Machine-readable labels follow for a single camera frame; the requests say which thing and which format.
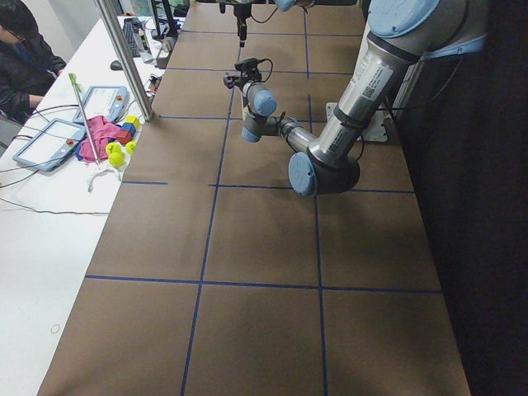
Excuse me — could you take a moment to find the white cable on desk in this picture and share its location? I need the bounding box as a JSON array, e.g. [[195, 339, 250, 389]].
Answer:
[[85, 167, 123, 194]]

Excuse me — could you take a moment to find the person in black jacket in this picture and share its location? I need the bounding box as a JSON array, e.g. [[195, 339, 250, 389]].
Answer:
[[1, 0, 67, 125]]

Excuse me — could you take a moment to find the pink cloth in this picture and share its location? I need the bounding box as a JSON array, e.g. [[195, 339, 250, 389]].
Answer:
[[75, 115, 120, 163]]

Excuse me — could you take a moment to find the black keyboard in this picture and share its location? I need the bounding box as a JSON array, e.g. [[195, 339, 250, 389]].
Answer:
[[122, 17, 140, 58]]

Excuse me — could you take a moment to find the near blue teach pendant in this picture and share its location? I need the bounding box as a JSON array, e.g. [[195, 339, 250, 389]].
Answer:
[[12, 119, 86, 172]]

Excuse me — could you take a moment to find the aluminium frame post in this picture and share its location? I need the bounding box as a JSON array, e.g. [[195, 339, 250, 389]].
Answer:
[[94, 0, 153, 121]]

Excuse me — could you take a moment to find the far blue teach pendant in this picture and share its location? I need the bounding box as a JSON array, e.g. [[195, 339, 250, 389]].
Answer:
[[78, 86, 129, 122]]

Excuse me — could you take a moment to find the blue toy cube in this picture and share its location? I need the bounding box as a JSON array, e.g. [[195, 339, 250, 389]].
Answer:
[[120, 122, 136, 136]]

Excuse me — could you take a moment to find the yellow toy cube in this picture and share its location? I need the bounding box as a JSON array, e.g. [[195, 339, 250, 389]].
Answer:
[[124, 115, 140, 130]]

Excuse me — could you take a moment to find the red toy cube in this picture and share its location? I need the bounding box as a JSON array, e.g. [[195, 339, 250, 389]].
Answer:
[[115, 130, 133, 144]]

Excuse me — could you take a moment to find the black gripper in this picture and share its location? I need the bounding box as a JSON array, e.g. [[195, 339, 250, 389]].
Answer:
[[223, 73, 261, 89], [233, 2, 252, 46]]

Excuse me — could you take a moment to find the blue teach pendant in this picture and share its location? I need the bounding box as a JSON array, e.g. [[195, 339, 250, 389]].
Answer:
[[78, 86, 129, 122], [12, 119, 86, 172]]

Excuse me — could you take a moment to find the black computer mouse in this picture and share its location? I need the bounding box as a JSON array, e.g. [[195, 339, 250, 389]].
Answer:
[[110, 60, 123, 71]]

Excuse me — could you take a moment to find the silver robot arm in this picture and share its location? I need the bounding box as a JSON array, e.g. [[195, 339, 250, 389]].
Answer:
[[224, 1, 489, 196], [218, 0, 314, 48]]

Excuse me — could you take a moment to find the yellow tennis ball on desk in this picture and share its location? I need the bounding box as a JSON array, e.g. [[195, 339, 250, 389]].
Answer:
[[108, 152, 125, 168]]

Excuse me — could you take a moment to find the long metal grabber stick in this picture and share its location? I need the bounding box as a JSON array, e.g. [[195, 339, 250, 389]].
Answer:
[[68, 73, 101, 165]]

